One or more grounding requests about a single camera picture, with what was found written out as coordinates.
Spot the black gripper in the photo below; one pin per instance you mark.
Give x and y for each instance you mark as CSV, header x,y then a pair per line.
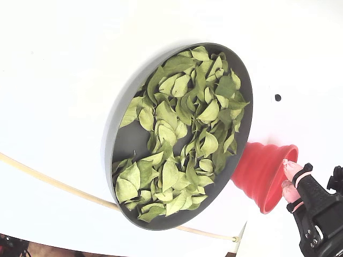
x,y
314,196

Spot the red collapsible silicone cup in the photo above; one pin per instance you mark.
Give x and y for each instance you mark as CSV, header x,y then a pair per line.
x,y
257,166

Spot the green leaves pile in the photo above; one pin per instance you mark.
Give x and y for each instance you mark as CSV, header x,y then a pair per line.
x,y
171,117

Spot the dark grey round bowl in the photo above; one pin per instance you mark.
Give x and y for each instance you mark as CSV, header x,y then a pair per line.
x,y
126,142

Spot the small black dot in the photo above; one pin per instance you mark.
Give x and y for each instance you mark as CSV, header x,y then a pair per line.
x,y
277,97

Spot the long wooden dowel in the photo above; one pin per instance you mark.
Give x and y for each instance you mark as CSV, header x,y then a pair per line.
x,y
53,182

